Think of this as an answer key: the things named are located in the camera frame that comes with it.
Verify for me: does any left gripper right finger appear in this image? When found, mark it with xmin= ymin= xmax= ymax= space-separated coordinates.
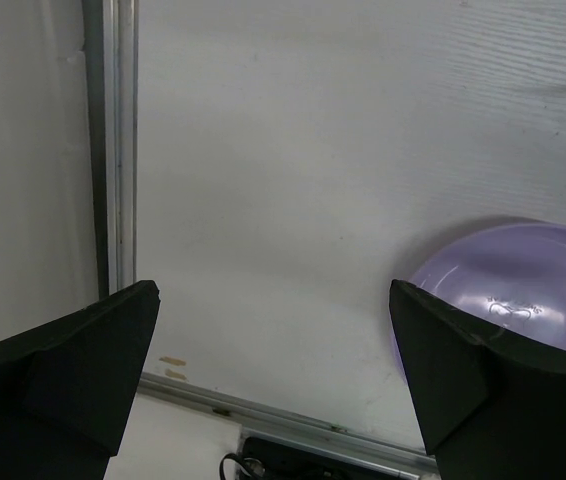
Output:
xmin=389 ymin=280 xmax=566 ymax=479

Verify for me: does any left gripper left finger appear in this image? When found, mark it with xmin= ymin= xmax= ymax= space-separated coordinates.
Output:
xmin=0 ymin=280 xmax=160 ymax=479

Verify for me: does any purple plastic plate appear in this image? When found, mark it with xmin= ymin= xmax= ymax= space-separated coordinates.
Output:
xmin=409 ymin=222 xmax=566 ymax=350

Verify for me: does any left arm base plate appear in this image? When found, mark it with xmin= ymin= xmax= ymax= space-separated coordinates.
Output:
xmin=218 ymin=437 xmax=410 ymax=480

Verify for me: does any aluminium table frame rail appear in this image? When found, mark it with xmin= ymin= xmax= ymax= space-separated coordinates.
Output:
xmin=82 ymin=1 xmax=437 ymax=479

